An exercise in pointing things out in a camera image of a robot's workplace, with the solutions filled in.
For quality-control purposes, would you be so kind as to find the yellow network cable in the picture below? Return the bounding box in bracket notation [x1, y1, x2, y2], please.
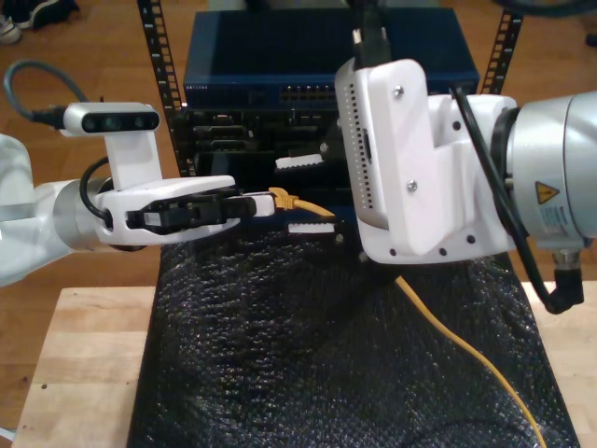
[268, 185, 548, 448]

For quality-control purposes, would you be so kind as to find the black bubble wrap mat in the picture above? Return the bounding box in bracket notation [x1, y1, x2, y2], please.
[125, 218, 582, 448]

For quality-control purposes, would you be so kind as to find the dark blue sneaker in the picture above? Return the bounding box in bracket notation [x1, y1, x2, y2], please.
[11, 0, 80, 30]

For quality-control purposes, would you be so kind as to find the white sneaker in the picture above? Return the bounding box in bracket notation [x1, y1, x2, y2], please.
[0, 13, 23, 46]

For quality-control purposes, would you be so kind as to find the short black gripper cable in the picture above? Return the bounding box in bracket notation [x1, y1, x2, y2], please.
[77, 156, 117, 231]
[448, 86, 588, 317]

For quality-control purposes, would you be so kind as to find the blue network switch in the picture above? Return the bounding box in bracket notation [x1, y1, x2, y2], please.
[183, 8, 480, 111]

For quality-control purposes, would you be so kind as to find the grey camera cable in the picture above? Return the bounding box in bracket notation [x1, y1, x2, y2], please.
[3, 59, 90, 130]

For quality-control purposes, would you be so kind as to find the black server rack frame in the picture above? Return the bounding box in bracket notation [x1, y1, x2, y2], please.
[136, 0, 526, 209]

